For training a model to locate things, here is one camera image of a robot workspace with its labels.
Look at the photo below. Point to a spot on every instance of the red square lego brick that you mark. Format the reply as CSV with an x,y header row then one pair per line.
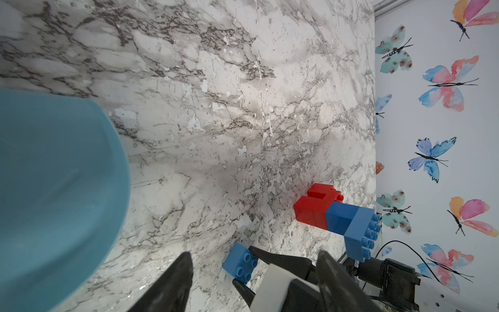
x,y
327,193

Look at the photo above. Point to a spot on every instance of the light blue plastic plate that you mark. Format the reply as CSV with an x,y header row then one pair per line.
x,y
65,189

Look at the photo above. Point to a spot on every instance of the light blue long lego brick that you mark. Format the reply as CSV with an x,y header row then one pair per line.
x,y
362,233

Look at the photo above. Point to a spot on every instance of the red long lego brick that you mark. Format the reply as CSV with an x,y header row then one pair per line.
x,y
311,211

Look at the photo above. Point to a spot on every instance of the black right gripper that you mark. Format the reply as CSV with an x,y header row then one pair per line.
x,y
300,296

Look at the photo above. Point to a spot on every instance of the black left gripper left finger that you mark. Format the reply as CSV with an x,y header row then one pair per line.
x,y
170,292

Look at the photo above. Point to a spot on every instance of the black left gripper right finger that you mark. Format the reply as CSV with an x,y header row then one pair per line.
x,y
338,290

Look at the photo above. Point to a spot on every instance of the dark blue square lego brick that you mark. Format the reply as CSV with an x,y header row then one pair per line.
x,y
339,216

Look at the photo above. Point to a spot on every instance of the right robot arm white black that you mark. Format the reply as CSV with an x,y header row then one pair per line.
x,y
393,286

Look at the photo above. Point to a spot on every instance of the small blue lego brick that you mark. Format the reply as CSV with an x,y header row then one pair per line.
x,y
240,263

